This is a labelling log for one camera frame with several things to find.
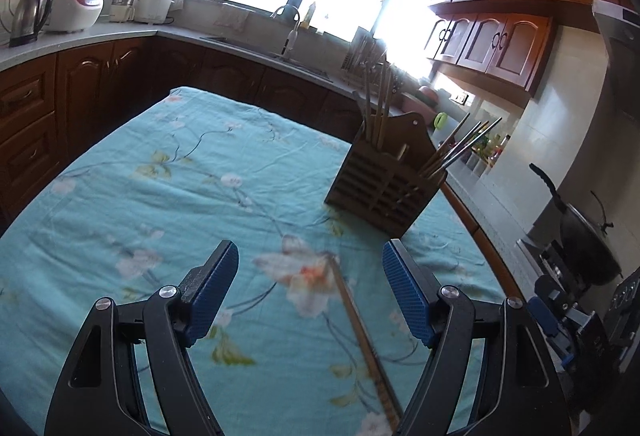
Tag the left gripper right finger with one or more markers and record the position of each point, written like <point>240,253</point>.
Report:
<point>518,391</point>

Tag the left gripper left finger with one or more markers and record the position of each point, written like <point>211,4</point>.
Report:
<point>98,391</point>

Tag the steel chopstick group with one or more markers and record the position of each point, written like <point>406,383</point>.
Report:
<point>492,126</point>

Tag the steel kitchen sink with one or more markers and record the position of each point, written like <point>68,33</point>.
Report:
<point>267,54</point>

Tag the black frying pan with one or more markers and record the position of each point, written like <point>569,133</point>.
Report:
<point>583,246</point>

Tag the teal floral tablecloth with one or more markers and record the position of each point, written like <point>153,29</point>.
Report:
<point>153,200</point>

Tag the green cap bottle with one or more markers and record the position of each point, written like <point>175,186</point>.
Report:
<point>484,146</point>

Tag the wooden utensil holder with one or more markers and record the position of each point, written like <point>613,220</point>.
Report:
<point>388,187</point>

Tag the pink basin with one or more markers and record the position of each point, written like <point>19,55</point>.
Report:
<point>423,101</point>

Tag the lower wooden base cabinets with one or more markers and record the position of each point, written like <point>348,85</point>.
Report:
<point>61,95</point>

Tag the steel range hood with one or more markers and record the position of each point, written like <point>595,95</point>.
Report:
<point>620,30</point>

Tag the dish drying rack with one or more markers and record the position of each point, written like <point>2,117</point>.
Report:
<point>365,59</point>

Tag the small blender jar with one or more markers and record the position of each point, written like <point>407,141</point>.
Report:
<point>122,11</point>

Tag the white red rice cooker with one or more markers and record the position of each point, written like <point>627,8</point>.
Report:
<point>73,15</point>

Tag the white slow cooker pot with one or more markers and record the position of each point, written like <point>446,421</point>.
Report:
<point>151,11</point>

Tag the steel electric kettle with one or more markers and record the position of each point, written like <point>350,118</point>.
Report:
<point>29,18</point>

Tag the chrome sink faucet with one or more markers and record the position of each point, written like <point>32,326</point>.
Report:
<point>289,14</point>

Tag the yellow dish soap bottle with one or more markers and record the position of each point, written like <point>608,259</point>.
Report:
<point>305,24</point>

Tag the white cup green handle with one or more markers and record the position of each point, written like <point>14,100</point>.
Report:
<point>441,124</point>

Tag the upper wooden wall cabinets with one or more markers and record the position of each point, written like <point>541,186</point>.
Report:
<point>503,46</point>

